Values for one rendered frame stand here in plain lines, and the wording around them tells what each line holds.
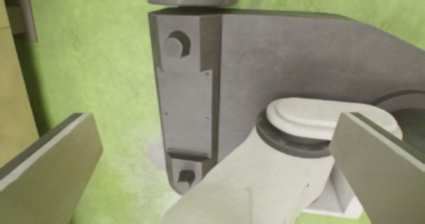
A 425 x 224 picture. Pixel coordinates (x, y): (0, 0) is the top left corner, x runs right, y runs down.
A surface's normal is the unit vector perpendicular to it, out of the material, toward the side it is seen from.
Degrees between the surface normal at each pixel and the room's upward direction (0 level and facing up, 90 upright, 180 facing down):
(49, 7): 0
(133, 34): 0
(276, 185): 90
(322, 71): 0
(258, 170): 90
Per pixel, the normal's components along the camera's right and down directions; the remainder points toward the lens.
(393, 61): -0.18, 0.47
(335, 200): 0.01, -0.88
